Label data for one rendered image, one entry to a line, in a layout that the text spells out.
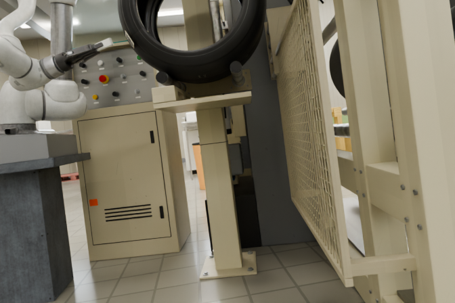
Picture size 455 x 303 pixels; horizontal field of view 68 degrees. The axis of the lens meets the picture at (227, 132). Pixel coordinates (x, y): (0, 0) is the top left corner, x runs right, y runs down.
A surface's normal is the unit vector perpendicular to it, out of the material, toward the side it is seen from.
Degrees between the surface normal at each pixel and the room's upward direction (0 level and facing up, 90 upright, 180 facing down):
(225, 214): 90
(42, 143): 90
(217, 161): 90
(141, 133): 90
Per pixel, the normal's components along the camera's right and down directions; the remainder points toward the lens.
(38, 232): 0.11, -0.01
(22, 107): 0.75, -0.03
